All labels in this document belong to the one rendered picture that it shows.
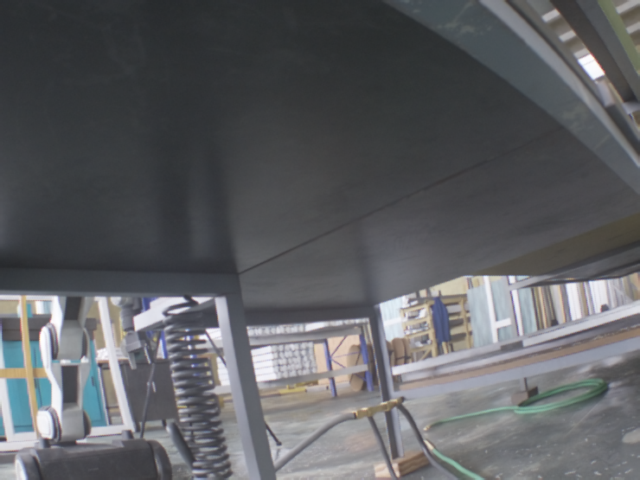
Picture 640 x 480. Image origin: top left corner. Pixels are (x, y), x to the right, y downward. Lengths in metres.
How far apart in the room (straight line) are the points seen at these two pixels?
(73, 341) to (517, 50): 1.76
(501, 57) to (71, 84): 0.25
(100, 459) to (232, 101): 1.57
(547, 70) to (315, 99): 0.16
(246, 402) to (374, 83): 0.56
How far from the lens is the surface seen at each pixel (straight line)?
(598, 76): 1.19
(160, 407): 5.16
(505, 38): 0.28
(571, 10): 0.84
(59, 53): 0.28
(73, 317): 1.89
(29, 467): 1.71
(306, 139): 0.41
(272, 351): 5.59
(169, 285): 0.76
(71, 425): 2.00
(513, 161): 0.57
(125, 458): 1.84
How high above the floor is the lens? 0.38
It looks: 14 degrees up
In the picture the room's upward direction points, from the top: 10 degrees counter-clockwise
